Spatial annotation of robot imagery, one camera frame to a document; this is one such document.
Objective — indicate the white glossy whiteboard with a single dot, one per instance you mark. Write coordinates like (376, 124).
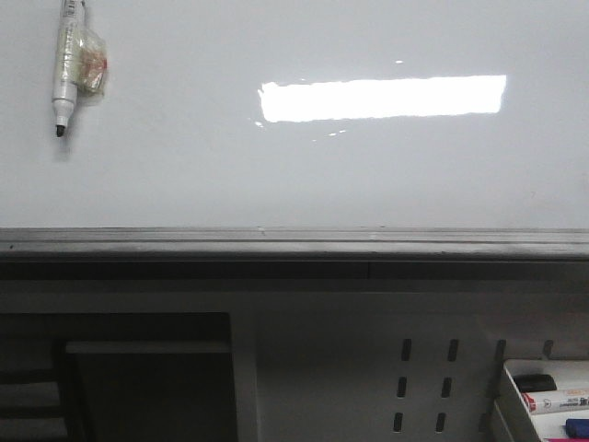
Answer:
(302, 128)

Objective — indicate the grey perforated board stand panel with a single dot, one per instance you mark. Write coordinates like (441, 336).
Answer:
(276, 360)

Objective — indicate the white black-tip whiteboard marker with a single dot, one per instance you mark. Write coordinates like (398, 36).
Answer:
(80, 65)

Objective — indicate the white marker tray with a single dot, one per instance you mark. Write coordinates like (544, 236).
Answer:
(513, 422)

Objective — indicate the white red-capped marker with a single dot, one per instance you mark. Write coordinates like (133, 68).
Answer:
(556, 401)

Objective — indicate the blue marker in tray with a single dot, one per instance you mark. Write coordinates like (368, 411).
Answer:
(577, 428)

